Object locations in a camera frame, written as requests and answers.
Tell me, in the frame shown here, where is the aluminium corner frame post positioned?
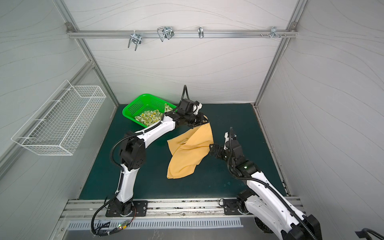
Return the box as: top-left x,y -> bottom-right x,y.
254,0 -> 308,108

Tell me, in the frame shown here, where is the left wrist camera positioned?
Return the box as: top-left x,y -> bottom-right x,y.
177,99 -> 203,115

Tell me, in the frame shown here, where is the metal ring clamp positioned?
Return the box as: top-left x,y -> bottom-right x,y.
198,27 -> 204,39

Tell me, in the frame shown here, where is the metal bolt bracket right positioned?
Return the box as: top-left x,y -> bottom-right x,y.
260,27 -> 287,39

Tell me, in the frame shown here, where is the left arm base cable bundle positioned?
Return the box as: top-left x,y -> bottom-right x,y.
90,197 -> 137,237

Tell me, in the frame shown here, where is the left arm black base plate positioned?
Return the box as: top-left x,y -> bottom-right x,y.
106,199 -> 148,217

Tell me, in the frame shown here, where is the yellow tan skirt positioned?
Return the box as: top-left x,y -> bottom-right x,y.
167,123 -> 214,179

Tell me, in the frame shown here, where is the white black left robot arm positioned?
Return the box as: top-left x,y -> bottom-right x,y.
108,86 -> 209,216

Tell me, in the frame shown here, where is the white vent strip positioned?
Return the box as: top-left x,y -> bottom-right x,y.
67,217 -> 244,231

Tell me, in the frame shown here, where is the metal u-bolt clamp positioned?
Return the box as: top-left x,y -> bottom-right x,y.
128,32 -> 142,51
157,26 -> 175,42

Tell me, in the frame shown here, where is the left rear frame post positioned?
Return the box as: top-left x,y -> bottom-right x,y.
53,0 -> 120,107

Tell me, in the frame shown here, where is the green plastic basket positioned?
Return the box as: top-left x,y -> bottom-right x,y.
122,94 -> 176,128

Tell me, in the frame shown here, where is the lemon print skirt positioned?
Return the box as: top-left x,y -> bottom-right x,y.
134,104 -> 174,127

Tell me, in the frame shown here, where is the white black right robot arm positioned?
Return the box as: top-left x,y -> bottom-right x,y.
210,129 -> 323,240

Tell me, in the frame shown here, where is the aluminium top crossbar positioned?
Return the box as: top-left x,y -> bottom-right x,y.
67,29 -> 299,39

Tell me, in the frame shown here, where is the white wire wall basket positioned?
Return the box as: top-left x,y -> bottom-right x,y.
11,80 -> 106,156

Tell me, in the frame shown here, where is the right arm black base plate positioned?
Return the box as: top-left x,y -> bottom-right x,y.
219,199 -> 250,216

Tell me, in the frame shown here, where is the metal U-bolt clamp middle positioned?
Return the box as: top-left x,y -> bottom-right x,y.
157,26 -> 175,42

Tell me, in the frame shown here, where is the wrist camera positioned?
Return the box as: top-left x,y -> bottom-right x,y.
177,99 -> 203,115
224,127 -> 240,150

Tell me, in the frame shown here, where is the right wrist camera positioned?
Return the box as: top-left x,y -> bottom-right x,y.
224,127 -> 240,150

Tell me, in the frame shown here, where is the metal U-bolt clamp left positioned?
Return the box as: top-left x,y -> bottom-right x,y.
128,32 -> 142,51

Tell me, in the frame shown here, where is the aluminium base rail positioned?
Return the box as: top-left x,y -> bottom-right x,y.
59,197 -> 307,221

